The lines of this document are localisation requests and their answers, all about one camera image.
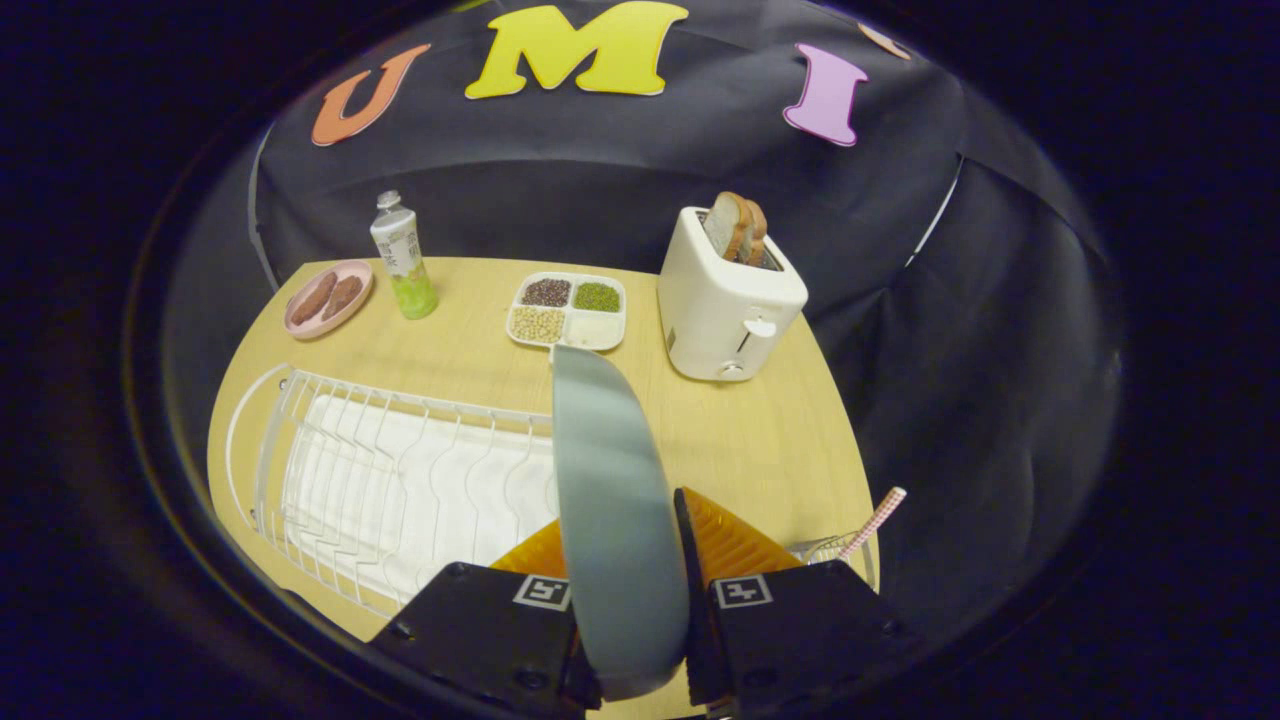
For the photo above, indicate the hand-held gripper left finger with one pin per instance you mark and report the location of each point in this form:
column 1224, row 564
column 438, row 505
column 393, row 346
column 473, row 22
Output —
column 480, row 630

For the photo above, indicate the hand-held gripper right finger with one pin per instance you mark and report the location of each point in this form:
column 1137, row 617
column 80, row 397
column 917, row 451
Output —
column 692, row 560

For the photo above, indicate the pale green plate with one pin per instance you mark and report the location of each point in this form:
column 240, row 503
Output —
column 620, row 520

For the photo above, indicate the small pink plate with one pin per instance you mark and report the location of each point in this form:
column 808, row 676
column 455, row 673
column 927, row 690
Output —
column 362, row 280

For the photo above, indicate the white toaster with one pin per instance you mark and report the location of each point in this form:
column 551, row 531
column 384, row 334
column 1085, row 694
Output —
column 715, row 310

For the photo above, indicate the white divided grain tray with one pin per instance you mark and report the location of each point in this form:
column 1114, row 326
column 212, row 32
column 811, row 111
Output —
column 568, row 309

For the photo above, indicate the bread slice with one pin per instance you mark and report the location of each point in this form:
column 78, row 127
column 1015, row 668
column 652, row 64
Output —
column 725, row 225
column 758, row 232

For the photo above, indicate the brown sausage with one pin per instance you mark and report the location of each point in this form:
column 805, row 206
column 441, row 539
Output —
column 312, row 298
column 343, row 297

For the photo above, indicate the clear bottle green liquid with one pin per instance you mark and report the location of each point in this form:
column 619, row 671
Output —
column 405, row 260

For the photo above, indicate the black backdrop cloth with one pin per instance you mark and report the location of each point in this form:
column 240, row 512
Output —
column 560, row 180

